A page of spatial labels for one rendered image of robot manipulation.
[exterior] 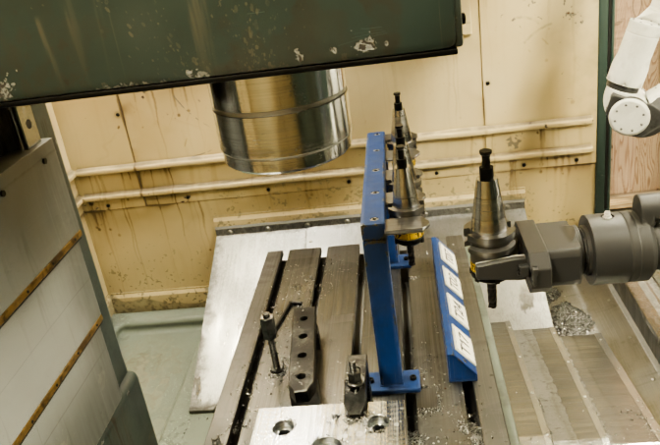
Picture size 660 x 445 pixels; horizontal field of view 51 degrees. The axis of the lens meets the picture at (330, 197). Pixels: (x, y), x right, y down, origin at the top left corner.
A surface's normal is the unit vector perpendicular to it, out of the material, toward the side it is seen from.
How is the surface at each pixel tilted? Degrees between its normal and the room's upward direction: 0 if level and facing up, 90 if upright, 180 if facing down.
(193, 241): 90
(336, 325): 0
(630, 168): 90
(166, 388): 0
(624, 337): 17
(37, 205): 90
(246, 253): 25
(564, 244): 1
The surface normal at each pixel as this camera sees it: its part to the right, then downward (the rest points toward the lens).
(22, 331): 0.99, -0.10
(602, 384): -0.12, -0.96
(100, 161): -0.07, 0.40
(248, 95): -0.32, 0.41
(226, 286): -0.15, -0.67
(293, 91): 0.32, 0.33
